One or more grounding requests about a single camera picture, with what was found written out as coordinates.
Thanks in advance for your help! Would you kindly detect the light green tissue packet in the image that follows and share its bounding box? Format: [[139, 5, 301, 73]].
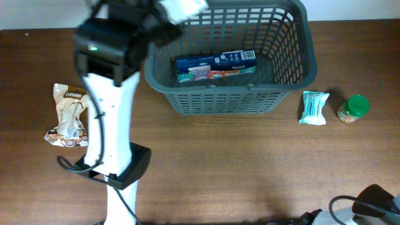
[[299, 91, 329, 126]]

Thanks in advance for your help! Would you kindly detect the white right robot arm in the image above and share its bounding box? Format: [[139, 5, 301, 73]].
[[289, 184, 399, 225]]

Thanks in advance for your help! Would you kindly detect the green lid jar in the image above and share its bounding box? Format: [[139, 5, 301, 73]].
[[337, 95, 371, 123]]

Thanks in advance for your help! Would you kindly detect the blue cardboard box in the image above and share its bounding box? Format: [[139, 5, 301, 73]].
[[175, 50, 257, 83]]

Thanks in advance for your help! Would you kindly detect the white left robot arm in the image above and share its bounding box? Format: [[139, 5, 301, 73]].
[[68, 1, 208, 224]]

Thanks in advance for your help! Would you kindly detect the grey plastic basket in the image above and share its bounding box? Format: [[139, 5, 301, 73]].
[[144, 0, 317, 115]]

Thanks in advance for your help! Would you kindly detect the beige snack bag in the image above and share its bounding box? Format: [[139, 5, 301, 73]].
[[44, 83, 89, 148]]

